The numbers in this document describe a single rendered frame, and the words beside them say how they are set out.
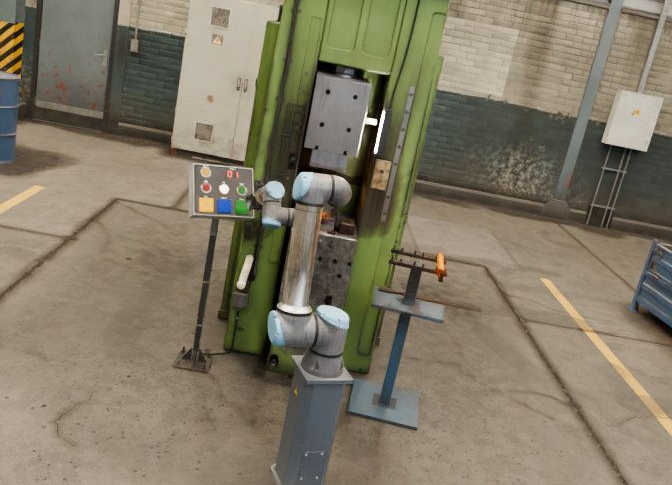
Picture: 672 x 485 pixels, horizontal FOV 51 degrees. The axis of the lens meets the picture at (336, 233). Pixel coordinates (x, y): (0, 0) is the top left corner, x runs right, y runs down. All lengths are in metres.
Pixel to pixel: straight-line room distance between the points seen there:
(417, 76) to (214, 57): 5.55
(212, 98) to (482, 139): 3.77
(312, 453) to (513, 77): 7.67
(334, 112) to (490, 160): 6.56
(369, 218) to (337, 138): 0.55
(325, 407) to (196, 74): 6.75
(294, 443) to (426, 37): 2.23
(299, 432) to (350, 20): 2.17
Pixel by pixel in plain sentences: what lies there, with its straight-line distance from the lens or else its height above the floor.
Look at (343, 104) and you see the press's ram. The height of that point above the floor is 1.63.
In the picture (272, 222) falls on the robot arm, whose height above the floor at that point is 1.09.
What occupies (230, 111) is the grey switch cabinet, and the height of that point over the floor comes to 0.72.
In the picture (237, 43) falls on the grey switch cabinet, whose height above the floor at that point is 1.57.
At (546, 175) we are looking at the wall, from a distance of 10.52.
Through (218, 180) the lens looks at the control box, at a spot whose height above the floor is 1.13.
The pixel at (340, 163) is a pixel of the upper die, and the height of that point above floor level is 1.31.
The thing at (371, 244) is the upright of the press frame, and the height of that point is 0.85.
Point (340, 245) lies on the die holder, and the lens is 3.96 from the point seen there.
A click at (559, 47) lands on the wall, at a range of 10.32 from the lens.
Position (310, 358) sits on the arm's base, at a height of 0.66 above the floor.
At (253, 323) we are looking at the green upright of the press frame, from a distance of 4.37.
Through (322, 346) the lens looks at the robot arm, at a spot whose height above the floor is 0.73.
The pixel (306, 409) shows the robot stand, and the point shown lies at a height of 0.45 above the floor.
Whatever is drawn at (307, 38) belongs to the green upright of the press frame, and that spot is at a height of 1.93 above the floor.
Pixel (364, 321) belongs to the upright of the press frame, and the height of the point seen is 0.35.
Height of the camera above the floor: 2.03
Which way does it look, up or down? 16 degrees down
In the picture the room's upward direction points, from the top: 12 degrees clockwise
